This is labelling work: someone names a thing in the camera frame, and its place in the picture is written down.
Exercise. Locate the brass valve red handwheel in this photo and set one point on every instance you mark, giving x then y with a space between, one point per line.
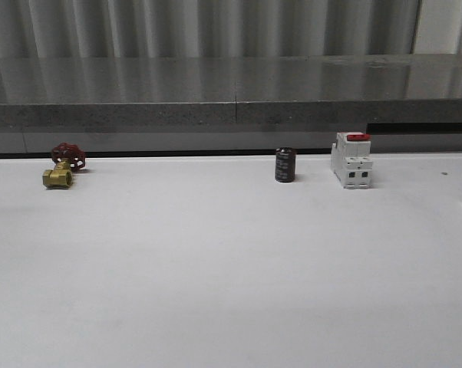
68 159

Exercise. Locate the grey stone counter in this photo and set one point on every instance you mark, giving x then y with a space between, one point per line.
408 103

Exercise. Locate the black cylindrical capacitor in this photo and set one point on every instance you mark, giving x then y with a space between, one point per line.
285 164

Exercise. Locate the white red circuit breaker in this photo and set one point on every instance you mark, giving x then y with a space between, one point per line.
350 159

